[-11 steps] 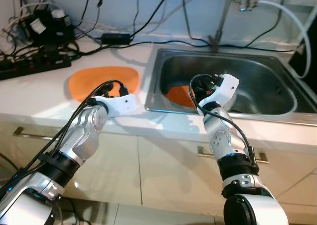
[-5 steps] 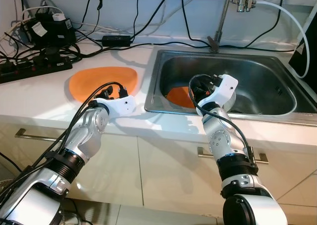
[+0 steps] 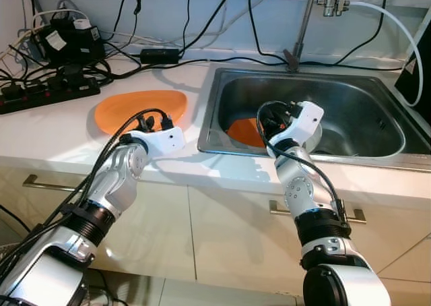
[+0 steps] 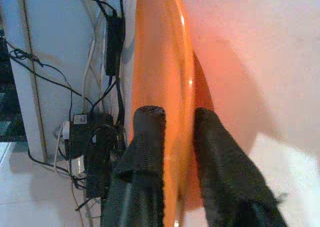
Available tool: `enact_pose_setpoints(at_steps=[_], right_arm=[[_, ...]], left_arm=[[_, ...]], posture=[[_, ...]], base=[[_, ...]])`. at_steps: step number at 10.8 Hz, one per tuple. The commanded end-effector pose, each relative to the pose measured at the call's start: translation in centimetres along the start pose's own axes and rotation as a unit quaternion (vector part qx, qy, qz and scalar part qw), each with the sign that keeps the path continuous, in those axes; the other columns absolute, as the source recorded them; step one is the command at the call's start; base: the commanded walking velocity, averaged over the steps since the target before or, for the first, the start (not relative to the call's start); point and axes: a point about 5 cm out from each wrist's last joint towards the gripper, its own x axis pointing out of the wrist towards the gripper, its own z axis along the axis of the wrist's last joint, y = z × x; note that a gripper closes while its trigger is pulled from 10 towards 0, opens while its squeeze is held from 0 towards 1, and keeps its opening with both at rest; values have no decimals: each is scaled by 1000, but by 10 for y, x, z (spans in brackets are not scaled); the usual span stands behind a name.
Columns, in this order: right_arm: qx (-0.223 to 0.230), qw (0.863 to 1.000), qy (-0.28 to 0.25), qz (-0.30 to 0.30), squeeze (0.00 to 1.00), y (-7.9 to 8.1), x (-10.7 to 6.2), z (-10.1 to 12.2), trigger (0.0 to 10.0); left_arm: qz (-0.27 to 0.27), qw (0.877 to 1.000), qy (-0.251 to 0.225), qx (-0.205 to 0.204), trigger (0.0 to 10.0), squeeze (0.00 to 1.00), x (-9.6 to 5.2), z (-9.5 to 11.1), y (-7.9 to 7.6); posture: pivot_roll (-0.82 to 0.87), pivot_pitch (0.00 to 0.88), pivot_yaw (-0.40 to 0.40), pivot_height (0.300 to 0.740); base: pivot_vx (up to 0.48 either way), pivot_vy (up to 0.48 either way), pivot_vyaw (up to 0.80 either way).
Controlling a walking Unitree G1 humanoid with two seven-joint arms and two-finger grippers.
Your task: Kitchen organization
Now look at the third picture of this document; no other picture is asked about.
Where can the black charger box white labels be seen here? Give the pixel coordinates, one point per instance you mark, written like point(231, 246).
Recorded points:
point(74, 46)

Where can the black appliance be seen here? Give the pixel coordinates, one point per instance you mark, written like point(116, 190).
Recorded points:
point(409, 94)

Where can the orange bowl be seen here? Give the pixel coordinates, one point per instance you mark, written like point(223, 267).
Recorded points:
point(246, 134)

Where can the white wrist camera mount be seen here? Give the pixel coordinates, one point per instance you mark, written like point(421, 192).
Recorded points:
point(165, 143)
point(306, 120)

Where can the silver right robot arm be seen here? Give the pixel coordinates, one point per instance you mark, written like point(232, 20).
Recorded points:
point(296, 191)

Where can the small black power adapter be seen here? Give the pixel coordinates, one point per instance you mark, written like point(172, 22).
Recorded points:
point(159, 56)

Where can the orange plate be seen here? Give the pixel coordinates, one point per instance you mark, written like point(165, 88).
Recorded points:
point(121, 107)

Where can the chrome kitchen faucet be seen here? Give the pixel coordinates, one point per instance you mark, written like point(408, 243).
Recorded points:
point(303, 26)

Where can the white bowl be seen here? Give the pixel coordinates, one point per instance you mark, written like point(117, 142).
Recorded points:
point(315, 144)

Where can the black power strip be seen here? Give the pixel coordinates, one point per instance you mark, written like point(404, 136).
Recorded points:
point(47, 94)

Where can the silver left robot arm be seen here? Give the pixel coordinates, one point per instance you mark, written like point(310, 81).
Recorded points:
point(114, 178)

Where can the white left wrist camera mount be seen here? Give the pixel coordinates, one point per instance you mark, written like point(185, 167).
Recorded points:
point(165, 143)

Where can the white kitchen cabinet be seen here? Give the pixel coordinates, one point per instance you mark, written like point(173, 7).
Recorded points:
point(229, 245)

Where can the stainless steel sink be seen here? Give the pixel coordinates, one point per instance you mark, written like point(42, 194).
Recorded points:
point(363, 110)

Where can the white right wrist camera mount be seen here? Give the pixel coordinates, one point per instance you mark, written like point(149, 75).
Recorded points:
point(306, 120)

